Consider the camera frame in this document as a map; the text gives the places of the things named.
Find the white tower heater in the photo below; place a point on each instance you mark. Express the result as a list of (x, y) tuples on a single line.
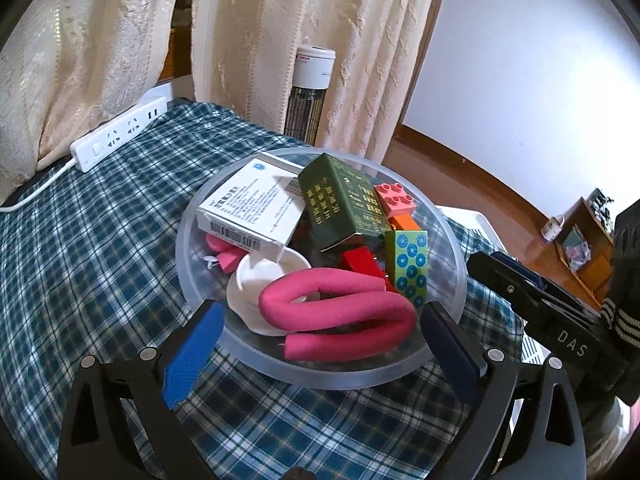
[(312, 75)]

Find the cream patterned curtain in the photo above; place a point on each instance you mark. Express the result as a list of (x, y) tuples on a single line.
[(325, 10), (75, 60)]

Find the pink building block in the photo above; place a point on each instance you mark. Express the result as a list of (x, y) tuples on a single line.
[(395, 199)]

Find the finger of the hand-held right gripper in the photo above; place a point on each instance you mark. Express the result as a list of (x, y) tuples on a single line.
[(505, 285), (530, 271)]

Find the dark green box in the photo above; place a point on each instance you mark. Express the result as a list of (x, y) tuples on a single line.
[(335, 200)]

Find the pink foam roller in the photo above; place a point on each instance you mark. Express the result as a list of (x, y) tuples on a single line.
[(340, 345)]

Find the white power strip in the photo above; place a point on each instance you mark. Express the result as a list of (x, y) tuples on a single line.
[(115, 135)]

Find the green block with blue circles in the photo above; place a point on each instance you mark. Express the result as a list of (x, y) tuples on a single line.
[(407, 265)]

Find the white medicine box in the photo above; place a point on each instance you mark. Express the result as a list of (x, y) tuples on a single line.
[(250, 205)]

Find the colourful packet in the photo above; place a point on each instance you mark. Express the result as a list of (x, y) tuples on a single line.
[(576, 250)]

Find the blue plaid tablecloth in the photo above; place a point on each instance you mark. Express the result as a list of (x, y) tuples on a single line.
[(100, 260)]

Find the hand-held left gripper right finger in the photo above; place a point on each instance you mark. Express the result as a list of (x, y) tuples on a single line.
[(450, 350)]

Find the white mug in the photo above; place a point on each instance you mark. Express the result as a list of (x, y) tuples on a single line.
[(552, 229)]

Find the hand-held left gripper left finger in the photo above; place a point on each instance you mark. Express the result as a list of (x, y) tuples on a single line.
[(192, 350)]

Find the clear plastic bowl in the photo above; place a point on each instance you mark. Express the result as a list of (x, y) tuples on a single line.
[(200, 280)]

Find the wooden cabinet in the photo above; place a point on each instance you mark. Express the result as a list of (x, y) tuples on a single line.
[(595, 270)]

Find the red building block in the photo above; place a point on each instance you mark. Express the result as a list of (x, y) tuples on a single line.
[(362, 265)]

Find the person's right hand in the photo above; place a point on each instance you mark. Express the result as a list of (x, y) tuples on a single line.
[(625, 280)]

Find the pink foam piece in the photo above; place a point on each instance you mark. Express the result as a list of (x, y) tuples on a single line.
[(222, 255)]

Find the orange building block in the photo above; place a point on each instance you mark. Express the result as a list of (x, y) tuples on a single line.
[(404, 222)]

